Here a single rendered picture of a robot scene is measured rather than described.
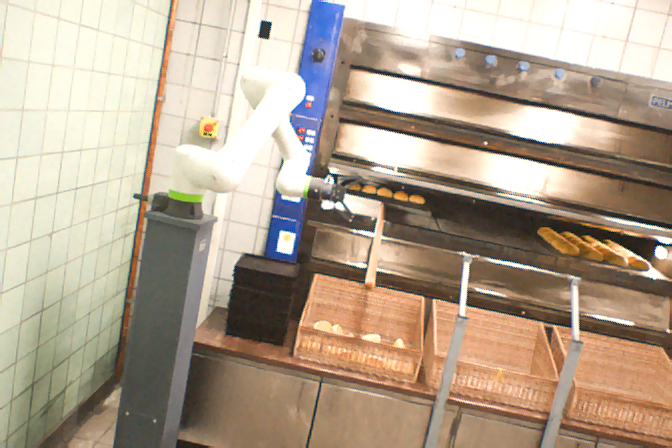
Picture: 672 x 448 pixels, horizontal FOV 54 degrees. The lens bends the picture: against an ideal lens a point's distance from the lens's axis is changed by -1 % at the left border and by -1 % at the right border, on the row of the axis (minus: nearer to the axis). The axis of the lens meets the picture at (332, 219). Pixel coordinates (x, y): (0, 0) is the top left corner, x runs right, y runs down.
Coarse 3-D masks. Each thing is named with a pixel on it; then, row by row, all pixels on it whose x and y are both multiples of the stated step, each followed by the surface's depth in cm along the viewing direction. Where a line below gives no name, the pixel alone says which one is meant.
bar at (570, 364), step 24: (384, 240) 292; (408, 240) 293; (504, 264) 289; (576, 288) 287; (576, 312) 280; (456, 336) 273; (576, 336) 273; (456, 360) 275; (576, 360) 271; (552, 408) 277; (432, 432) 280; (552, 432) 276
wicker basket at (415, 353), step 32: (320, 288) 332; (352, 288) 331; (384, 288) 331; (320, 320) 330; (352, 320) 330; (384, 320) 329; (416, 320) 329; (320, 352) 291; (352, 352) 289; (384, 352) 288; (416, 352) 286
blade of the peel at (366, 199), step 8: (352, 192) 409; (360, 200) 377; (368, 200) 376; (376, 200) 376; (384, 200) 403; (392, 200) 408; (392, 208) 376; (400, 208) 375; (408, 208) 375; (416, 208) 396; (424, 208) 404
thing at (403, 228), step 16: (320, 208) 330; (368, 224) 329; (384, 224) 329; (400, 224) 329; (448, 240) 327; (464, 240) 327; (480, 240) 329; (528, 256) 326; (544, 256) 325; (592, 272) 324; (608, 272) 324; (624, 272) 323
